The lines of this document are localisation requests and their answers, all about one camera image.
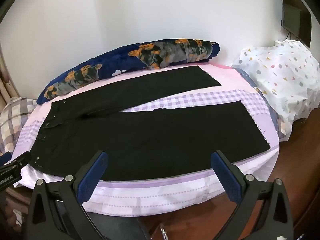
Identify dark wall monitor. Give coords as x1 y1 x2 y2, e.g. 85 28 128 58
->
281 0 312 47

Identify beige bamboo headboard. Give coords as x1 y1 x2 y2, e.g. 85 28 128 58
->
0 49 20 112

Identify navy cat print blanket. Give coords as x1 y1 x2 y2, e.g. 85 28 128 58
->
36 38 220 105

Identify white dotted fabric bundle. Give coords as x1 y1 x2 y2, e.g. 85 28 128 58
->
232 40 319 141

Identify black pants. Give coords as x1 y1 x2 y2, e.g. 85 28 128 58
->
30 66 270 181

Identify pink purple checked bedsheet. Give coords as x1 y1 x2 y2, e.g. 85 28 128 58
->
12 63 287 217

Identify plaid pillow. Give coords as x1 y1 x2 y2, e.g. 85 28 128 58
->
1 97 37 155

